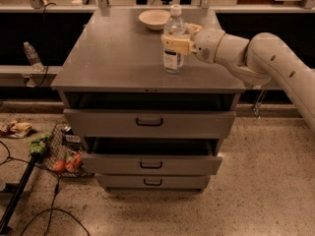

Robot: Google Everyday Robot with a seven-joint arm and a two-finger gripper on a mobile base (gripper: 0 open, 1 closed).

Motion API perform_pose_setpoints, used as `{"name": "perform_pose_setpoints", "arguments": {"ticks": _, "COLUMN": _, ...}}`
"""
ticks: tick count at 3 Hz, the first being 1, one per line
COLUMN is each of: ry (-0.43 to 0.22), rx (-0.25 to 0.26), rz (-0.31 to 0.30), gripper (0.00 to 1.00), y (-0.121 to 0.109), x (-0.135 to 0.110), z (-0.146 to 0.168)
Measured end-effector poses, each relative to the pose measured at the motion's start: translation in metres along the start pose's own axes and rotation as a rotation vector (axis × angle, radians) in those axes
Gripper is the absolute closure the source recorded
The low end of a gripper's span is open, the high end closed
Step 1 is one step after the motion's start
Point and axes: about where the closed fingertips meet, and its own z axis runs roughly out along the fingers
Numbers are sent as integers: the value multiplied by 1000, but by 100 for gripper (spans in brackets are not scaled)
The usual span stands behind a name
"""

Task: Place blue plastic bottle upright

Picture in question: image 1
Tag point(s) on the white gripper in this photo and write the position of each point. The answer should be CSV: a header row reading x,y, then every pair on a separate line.
x,y
207,45

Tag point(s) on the crumpled brown paper bag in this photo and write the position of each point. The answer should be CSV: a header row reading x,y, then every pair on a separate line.
x,y
15,129

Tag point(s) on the grey drawer cabinet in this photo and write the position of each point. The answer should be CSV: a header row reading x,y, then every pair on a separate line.
x,y
117,65

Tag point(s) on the small bottle on ledge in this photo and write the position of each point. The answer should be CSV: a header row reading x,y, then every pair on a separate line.
x,y
33,57

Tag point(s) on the middle grey drawer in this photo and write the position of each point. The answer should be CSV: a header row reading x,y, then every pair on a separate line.
x,y
173,157

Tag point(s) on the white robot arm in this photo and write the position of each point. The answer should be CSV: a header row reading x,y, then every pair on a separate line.
x,y
254,61

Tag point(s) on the red tomato toy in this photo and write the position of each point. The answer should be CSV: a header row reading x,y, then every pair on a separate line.
x,y
59,166

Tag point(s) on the clear plastic water bottle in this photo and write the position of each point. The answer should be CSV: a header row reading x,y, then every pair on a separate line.
x,y
173,30

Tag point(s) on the top grey drawer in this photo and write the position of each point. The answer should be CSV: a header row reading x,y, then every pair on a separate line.
x,y
101,123

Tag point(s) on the white paper bowl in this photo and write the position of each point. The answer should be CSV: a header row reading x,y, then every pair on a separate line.
x,y
154,19

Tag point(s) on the wire mesh basket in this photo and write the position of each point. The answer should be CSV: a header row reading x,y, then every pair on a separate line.
x,y
64,145

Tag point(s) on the black pole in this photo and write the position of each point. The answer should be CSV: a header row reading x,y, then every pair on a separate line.
x,y
4,221

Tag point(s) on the green cloth item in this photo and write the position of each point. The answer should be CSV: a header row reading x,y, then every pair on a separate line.
x,y
38,146

